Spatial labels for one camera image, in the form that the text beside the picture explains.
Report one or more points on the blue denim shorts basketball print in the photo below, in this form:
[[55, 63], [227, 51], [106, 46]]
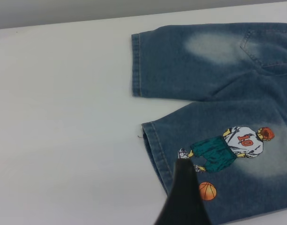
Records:
[[204, 93]]

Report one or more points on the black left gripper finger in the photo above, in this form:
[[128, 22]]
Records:
[[183, 201]]

